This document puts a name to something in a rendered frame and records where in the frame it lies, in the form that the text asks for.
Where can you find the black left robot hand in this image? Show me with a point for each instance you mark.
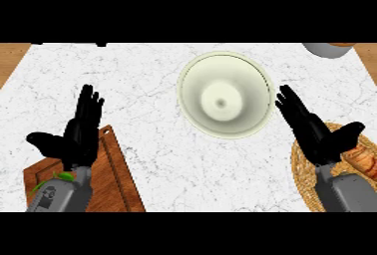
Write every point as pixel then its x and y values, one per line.
pixel 81 132

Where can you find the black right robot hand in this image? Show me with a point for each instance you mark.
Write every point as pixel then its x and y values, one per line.
pixel 314 132

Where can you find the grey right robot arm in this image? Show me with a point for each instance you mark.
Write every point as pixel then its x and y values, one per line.
pixel 344 192

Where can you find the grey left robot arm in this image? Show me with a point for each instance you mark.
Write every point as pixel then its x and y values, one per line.
pixel 61 194

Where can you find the woven wicker placemat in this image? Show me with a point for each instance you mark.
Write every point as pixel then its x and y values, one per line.
pixel 307 166

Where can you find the orange squash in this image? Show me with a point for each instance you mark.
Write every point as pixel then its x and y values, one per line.
pixel 366 161

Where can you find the cream ceramic bowl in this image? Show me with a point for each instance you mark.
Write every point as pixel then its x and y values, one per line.
pixel 225 94

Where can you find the green vegetable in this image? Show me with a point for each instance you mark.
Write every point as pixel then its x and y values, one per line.
pixel 63 177

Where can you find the brown wooden cutting board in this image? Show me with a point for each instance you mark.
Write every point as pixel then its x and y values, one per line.
pixel 110 179

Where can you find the grey round pot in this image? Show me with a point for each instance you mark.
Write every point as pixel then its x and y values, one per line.
pixel 328 50

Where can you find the black object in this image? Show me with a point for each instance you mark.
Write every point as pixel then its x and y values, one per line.
pixel 101 44

